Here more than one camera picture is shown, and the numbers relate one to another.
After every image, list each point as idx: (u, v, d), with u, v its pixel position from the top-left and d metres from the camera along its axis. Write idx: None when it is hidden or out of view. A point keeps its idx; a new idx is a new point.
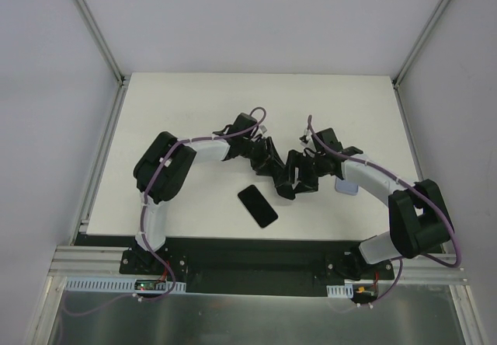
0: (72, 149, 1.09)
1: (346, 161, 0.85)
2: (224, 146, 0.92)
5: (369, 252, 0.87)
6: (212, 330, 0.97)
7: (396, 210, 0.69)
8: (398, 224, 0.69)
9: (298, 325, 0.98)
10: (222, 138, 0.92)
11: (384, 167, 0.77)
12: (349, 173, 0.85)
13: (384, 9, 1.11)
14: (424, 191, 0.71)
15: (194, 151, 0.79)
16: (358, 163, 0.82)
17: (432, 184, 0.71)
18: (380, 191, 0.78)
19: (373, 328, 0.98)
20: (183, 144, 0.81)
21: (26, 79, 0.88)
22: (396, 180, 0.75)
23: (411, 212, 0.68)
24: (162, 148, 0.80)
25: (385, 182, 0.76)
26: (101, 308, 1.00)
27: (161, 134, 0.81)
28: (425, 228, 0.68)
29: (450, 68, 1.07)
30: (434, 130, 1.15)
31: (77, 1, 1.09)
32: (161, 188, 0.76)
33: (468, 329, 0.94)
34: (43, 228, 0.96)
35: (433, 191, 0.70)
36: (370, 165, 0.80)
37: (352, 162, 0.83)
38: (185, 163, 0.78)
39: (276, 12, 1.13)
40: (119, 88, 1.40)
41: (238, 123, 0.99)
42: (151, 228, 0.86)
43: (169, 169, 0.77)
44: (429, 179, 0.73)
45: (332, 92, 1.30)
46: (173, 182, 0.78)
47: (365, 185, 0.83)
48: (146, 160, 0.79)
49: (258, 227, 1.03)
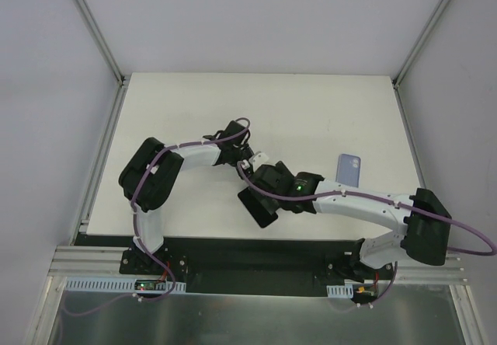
0: (73, 150, 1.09)
1: (318, 198, 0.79)
2: (215, 151, 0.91)
5: (373, 259, 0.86)
6: (212, 330, 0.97)
7: (417, 241, 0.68)
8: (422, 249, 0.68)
9: (298, 325, 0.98)
10: (213, 142, 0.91)
11: (372, 195, 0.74)
12: (326, 207, 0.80)
13: (384, 9, 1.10)
14: (422, 203, 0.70)
15: (181, 158, 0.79)
16: (335, 196, 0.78)
17: (425, 193, 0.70)
18: (377, 219, 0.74)
19: (373, 327, 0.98)
20: (169, 150, 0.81)
21: (26, 78, 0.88)
22: (396, 205, 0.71)
23: (429, 234, 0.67)
24: (147, 155, 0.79)
25: (384, 210, 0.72)
26: (100, 308, 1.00)
27: (147, 141, 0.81)
28: (444, 238, 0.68)
29: (450, 68, 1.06)
30: (434, 130, 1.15)
31: (76, 1, 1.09)
32: (147, 196, 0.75)
33: (468, 329, 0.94)
34: (43, 227, 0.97)
35: (432, 200, 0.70)
36: (348, 193, 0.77)
37: (327, 197, 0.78)
38: (172, 169, 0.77)
39: (276, 12, 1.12)
40: (119, 88, 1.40)
41: (230, 129, 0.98)
42: (145, 231, 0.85)
43: (156, 176, 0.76)
44: (419, 189, 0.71)
45: (332, 92, 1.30)
46: (160, 189, 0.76)
47: (350, 214, 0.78)
48: (131, 168, 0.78)
49: (258, 227, 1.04)
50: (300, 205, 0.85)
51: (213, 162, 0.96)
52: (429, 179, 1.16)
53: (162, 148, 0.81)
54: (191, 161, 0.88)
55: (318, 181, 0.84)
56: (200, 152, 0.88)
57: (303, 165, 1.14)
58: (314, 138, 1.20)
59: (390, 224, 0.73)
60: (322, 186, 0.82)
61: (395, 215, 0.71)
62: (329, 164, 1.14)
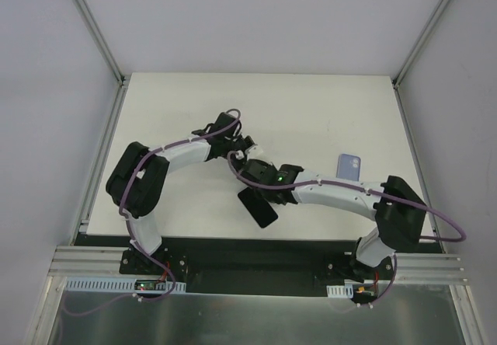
0: (73, 150, 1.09)
1: (297, 187, 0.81)
2: (203, 147, 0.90)
5: (367, 256, 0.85)
6: (212, 331, 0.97)
7: (386, 225, 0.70)
8: (393, 234, 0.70)
9: (298, 325, 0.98)
10: (203, 139, 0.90)
11: (347, 183, 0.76)
12: (305, 198, 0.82)
13: (384, 9, 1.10)
14: (393, 189, 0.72)
15: (166, 161, 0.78)
16: (311, 186, 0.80)
17: (395, 179, 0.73)
18: (349, 205, 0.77)
19: (373, 328, 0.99)
20: (154, 154, 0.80)
21: (26, 78, 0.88)
22: (366, 193, 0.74)
23: (397, 218, 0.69)
24: (133, 162, 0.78)
25: (356, 198, 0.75)
26: (101, 308, 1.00)
27: (131, 147, 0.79)
28: (415, 224, 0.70)
29: (450, 69, 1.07)
30: (434, 130, 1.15)
31: (77, 1, 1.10)
32: (135, 203, 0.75)
33: (468, 329, 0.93)
34: (43, 227, 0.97)
35: (401, 186, 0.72)
36: (324, 182, 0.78)
37: (304, 187, 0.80)
38: (158, 174, 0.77)
39: (276, 12, 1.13)
40: (119, 88, 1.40)
41: (220, 121, 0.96)
42: (140, 234, 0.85)
43: (143, 182, 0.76)
44: (391, 177, 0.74)
45: (331, 92, 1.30)
46: (148, 196, 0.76)
47: (327, 203, 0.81)
48: (116, 175, 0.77)
49: (259, 228, 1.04)
50: (281, 196, 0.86)
51: (204, 158, 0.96)
52: (429, 179, 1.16)
53: (147, 152, 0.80)
54: (179, 160, 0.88)
55: (298, 172, 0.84)
56: (187, 150, 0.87)
57: (303, 164, 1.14)
58: (314, 138, 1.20)
59: (363, 210, 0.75)
60: (300, 175, 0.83)
61: (367, 203, 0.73)
62: (330, 164, 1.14)
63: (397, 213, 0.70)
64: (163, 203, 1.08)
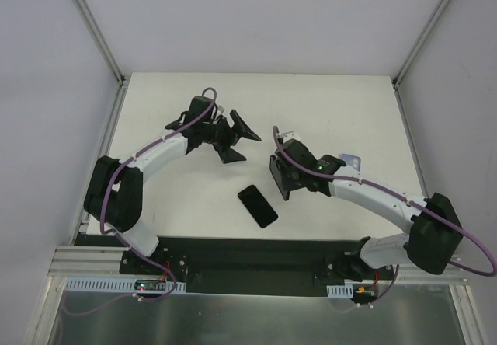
0: (73, 150, 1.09)
1: (335, 180, 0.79)
2: (179, 141, 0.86)
5: (373, 257, 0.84)
6: (212, 330, 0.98)
7: (418, 240, 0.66)
8: (422, 250, 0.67)
9: (297, 325, 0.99)
10: (178, 131, 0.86)
11: (388, 188, 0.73)
12: (342, 192, 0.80)
13: (384, 9, 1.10)
14: (436, 207, 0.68)
15: (140, 173, 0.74)
16: (351, 182, 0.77)
17: (441, 196, 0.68)
18: (383, 211, 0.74)
19: (373, 328, 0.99)
20: (126, 165, 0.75)
21: (26, 79, 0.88)
22: (407, 203, 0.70)
23: (432, 236, 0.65)
24: (105, 177, 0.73)
25: (394, 206, 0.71)
26: (100, 308, 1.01)
27: (101, 162, 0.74)
28: (450, 247, 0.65)
29: (450, 68, 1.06)
30: (434, 130, 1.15)
31: (77, 3, 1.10)
32: (118, 219, 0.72)
33: (468, 328, 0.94)
34: (44, 228, 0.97)
35: (446, 205, 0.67)
36: (364, 182, 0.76)
37: (343, 182, 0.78)
38: (135, 186, 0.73)
39: (276, 12, 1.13)
40: (119, 88, 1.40)
41: (193, 109, 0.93)
42: (133, 241, 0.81)
43: (119, 198, 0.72)
44: (439, 193, 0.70)
45: (331, 92, 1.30)
46: (129, 210, 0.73)
47: (362, 203, 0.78)
48: (92, 194, 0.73)
49: (259, 228, 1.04)
50: (317, 184, 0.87)
51: (183, 151, 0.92)
52: (429, 179, 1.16)
53: (118, 165, 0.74)
54: (156, 164, 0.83)
55: (340, 165, 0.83)
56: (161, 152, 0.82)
57: None
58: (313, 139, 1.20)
59: (397, 219, 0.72)
60: (342, 169, 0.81)
61: (404, 213, 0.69)
62: None
63: (433, 231, 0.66)
64: (163, 203, 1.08)
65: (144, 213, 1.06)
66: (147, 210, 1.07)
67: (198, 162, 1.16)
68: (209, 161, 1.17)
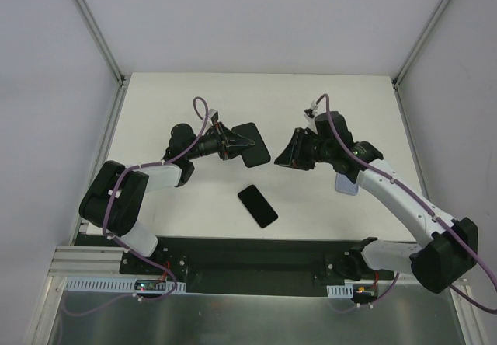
0: (72, 150, 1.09)
1: (367, 170, 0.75)
2: (175, 169, 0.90)
5: (373, 259, 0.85)
6: (213, 330, 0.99)
7: (432, 257, 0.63)
8: (430, 267, 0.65)
9: (297, 325, 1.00)
10: (172, 162, 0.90)
11: (419, 198, 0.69)
12: (369, 184, 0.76)
13: (384, 10, 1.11)
14: (461, 233, 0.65)
15: (146, 175, 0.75)
16: (382, 178, 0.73)
17: (470, 224, 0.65)
18: (406, 218, 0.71)
19: (373, 328, 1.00)
20: (132, 169, 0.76)
21: (27, 79, 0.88)
22: (433, 217, 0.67)
23: (449, 259, 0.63)
24: (109, 179, 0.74)
25: (419, 217, 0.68)
26: (102, 308, 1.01)
27: (107, 165, 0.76)
28: (457, 273, 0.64)
29: (450, 68, 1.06)
30: (435, 129, 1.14)
31: (76, 1, 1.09)
32: (115, 222, 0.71)
33: (469, 329, 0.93)
34: (44, 227, 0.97)
35: (472, 233, 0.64)
36: (397, 182, 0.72)
37: (375, 175, 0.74)
38: (138, 189, 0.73)
39: (275, 12, 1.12)
40: (119, 88, 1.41)
41: (175, 142, 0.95)
42: (134, 241, 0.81)
43: (121, 200, 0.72)
44: (466, 218, 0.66)
45: (331, 92, 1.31)
46: (128, 213, 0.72)
47: (387, 204, 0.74)
48: (92, 194, 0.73)
49: (258, 227, 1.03)
50: (346, 168, 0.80)
51: (176, 183, 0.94)
52: (429, 179, 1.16)
53: (123, 169, 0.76)
54: (156, 181, 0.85)
55: (377, 157, 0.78)
56: (161, 171, 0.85)
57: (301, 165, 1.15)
58: None
59: (417, 231, 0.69)
60: (378, 162, 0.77)
61: (427, 226, 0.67)
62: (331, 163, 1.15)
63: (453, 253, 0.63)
64: (164, 202, 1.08)
65: (144, 213, 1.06)
66: (148, 210, 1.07)
67: (198, 162, 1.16)
68: (209, 160, 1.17)
